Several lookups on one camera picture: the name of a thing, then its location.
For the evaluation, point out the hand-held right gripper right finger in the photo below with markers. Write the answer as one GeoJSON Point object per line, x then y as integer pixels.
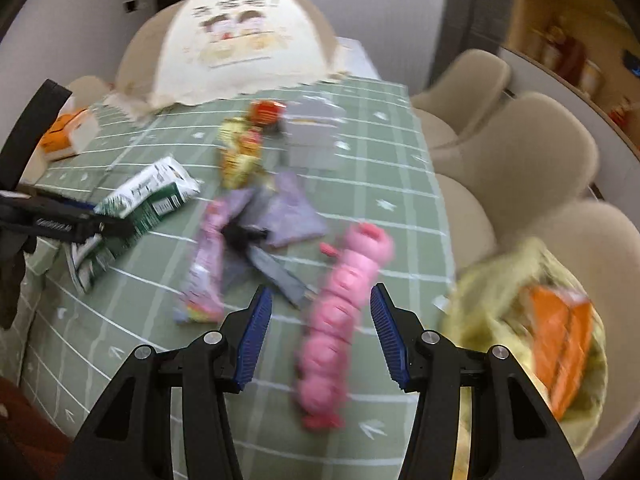
{"type": "Point", "coordinates": [387, 340]}

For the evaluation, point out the black bin with yellow liner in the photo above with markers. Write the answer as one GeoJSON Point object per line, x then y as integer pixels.
{"type": "Point", "coordinates": [500, 320]}

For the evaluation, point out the dark red pouch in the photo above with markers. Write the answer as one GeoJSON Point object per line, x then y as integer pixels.
{"type": "Point", "coordinates": [570, 60]}

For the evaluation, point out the yellow red snack packet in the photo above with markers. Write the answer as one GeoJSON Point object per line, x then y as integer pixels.
{"type": "Point", "coordinates": [242, 152]}

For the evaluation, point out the lilac foil wrapper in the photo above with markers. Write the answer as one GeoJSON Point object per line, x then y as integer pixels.
{"type": "Point", "coordinates": [290, 210]}

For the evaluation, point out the pink white wrapper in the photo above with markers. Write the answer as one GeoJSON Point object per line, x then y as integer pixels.
{"type": "Point", "coordinates": [210, 260]}

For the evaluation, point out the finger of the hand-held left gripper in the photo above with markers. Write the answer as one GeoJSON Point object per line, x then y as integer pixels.
{"type": "Point", "coordinates": [110, 227]}
{"type": "Point", "coordinates": [70, 203]}

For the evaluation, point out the red sausage packet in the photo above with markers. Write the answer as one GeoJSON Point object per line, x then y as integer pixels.
{"type": "Point", "coordinates": [267, 112]}

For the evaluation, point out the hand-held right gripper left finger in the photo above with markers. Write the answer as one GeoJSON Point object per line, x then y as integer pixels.
{"type": "Point", "coordinates": [255, 340]}

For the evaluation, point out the orange snack carton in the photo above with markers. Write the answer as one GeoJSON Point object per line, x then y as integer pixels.
{"type": "Point", "coordinates": [562, 345]}

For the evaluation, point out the black curved bar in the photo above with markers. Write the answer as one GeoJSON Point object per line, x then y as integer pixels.
{"type": "Point", "coordinates": [35, 130]}

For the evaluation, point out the orange tissue box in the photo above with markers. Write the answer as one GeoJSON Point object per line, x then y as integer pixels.
{"type": "Point", "coordinates": [67, 132]}

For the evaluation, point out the beige dining chair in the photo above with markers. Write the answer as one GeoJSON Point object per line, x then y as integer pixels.
{"type": "Point", "coordinates": [590, 230]}
{"type": "Point", "coordinates": [470, 85]}
{"type": "Point", "coordinates": [530, 145]}

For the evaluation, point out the grey foil wrapper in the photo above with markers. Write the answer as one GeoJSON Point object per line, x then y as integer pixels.
{"type": "Point", "coordinates": [275, 270]}

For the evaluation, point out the beige mesh food cover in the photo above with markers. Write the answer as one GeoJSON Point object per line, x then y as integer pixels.
{"type": "Point", "coordinates": [235, 35]}

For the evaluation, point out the green white milk carton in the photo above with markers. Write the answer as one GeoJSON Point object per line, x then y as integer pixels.
{"type": "Point", "coordinates": [150, 195]}

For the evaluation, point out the beige wall cabinet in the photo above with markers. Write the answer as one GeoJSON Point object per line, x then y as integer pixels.
{"type": "Point", "coordinates": [575, 5]}

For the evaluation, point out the green checked tablecloth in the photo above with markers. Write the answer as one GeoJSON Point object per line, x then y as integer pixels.
{"type": "Point", "coordinates": [150, 320]}

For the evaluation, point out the pink caterpillar toy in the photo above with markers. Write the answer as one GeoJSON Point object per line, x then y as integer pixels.
{"type": "Point", "coordinates": [340, 310]}

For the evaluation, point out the grey toothpick holder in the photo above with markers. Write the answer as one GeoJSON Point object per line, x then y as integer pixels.
{"type": "Point", "coordinates": [312, 135]}

